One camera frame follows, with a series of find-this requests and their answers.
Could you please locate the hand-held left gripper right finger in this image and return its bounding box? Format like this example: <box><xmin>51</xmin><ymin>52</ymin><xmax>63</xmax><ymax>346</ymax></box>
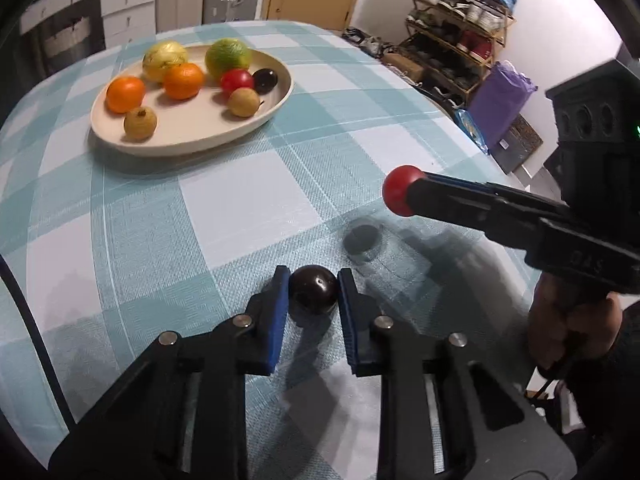
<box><xmin>336</xmin><ymin>268</ymin><xmax>578</xmax><ymax>480</ymax></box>

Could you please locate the black cable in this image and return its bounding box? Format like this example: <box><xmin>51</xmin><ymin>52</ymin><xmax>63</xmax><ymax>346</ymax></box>
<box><xmin>0</xmin><ymin>255</ymin><xmax>76</xmax><ymax>426</ymax></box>

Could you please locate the red tomato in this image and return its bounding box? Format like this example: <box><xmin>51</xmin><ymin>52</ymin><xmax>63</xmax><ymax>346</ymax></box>
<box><xmin>220</xmin><ymin>69</ymin><xmax>255</xmax><ymax>97</ymax></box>
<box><xmin>382</xmin><ymin>164</ymin><xmax>426</xmax><ymax>217</ymax></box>

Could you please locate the small orange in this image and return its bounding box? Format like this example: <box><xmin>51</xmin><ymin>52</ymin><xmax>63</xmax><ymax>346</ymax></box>
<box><xmin>105</xmin><ymin>76</ymin><xmax>147</xmax><ymax>114</ymax></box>

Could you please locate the teal checked tablecloth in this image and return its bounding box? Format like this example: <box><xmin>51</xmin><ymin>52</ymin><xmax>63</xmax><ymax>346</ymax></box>
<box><xmin>0</xmin><ymin>20</ymin><xmax>566</xmax><ymax>480</ymax></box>

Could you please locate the pile of shoes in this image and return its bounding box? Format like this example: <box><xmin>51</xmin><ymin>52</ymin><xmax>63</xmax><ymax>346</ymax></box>
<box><xmin>342</xmin><ymin>27</ymin><xmax>401</xmax><ymax>58</ymax></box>

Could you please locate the large orange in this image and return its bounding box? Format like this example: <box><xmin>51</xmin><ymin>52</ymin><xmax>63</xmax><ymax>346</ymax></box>
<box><xmin>163</xmin><ymin>62</ymin><xmax>206</xmax><ymax>101</ymax></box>

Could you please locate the white drawer cabinet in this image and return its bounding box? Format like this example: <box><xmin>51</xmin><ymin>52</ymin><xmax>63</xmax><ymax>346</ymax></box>
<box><xmin>20</xmin><ymin>0</ymin><xmax>158</xmax><ymax>51</ymax></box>

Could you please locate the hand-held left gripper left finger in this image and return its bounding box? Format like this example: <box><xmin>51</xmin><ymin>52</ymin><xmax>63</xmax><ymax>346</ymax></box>
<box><xmin>47</xmin><ymin>265</ymin><xmax>292</xmax><ymax>480</ymax></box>

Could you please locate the person's right hand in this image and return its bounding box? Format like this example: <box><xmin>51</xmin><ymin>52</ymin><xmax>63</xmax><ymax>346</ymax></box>
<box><xmin>528</xmin><ymin>275</ymin><xmax>626</xmax><ymax>376</ymax></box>

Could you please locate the dark patterned box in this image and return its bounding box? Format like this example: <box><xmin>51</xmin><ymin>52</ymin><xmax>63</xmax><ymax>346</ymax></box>
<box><xmin>492</xmin><ymin>115</ymin><xmax>544</xmax><ymax>173</ymax></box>

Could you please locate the blue packet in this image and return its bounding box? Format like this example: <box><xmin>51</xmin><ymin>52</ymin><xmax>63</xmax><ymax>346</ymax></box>
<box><xmin>455</xmin><ymin>110</ymin><xmax>488</xmax><ymax>153</ymax></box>

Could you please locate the cream oval plate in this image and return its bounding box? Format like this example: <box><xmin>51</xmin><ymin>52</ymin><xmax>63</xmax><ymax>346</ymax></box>
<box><xmin>90</xmin><ymin>44</ymin><xmax>295</xmax><ymax>157</ymax></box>

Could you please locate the yellow round fruit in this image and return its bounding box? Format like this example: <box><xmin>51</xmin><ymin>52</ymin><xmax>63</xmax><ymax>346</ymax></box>
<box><xmin>142</xmin><ymin>41</ymin><xmax>190</xmax><ymax>83</ymax></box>

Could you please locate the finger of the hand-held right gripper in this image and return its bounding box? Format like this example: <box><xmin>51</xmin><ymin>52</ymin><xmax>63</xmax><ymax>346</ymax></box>
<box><xmin>406</xmin><ymin>183</ymin><xmax>551</xmax><ymax>257</ymax></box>
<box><xmin>422</xmin><ymin>171</ymin><xmax>572</xmax><ymax>220</ymax></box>

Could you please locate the small tan round fruit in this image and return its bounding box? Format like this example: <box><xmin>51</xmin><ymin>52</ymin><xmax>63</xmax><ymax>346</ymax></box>
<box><xmin>123</xmin><ymin>108</ymin><xmax>158</xmax><ymax>142</ymax></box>
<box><xmin>228</xmin><ymin>87</ymin><xmax>262</xmax><ymax>118</ymax></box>

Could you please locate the dark plum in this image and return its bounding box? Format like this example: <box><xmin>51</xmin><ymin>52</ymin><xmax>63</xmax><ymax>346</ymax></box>
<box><xmin>252</xmin><ymin>67</ymin><xmax>279</xmax><ymax>94</ymax></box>
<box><xmin>289</xmin><ymin>264</ymin><xmax>338</xmax><ymax>315</ymax></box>

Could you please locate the person's right forearm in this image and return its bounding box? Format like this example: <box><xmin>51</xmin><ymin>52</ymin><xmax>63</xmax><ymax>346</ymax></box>
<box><xmin>565</xmin><ymin>300</ymin><xmax>640</xmax><ymax>441</ymax></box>

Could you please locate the green orange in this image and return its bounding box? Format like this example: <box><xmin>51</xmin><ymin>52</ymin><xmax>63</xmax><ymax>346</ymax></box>
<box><xmin>205</xmin><ymin>38</ymin><xmax>252</xmax><ymax>81</ymax></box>

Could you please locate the purple bag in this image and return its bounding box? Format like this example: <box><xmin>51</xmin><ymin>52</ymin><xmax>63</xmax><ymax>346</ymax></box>
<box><xmin>467</xmin><ymin>61</ymin><xmax>538</xmax><ymax>148</ymax></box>

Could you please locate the wooden shoe rack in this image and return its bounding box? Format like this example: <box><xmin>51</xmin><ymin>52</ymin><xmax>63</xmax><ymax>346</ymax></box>
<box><xmin>400</xmin><ymin>0</ymin><xmax>516</xmax><ymax>111</ymax></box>

